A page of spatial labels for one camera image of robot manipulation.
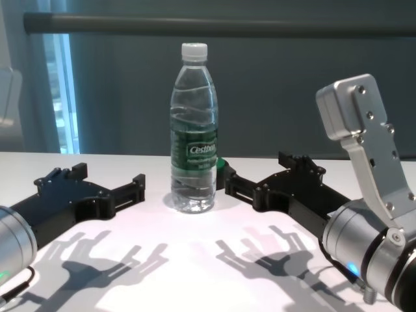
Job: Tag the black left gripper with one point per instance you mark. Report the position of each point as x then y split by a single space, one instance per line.
58 204

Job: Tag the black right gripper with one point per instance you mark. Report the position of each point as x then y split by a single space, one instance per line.
299 195

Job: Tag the clear water bottle green label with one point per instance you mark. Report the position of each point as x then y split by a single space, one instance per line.
194 130

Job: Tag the green YES button black base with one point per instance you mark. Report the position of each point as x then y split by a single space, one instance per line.
223 169

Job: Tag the grey handrail bar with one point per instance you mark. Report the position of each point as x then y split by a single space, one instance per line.
195 26

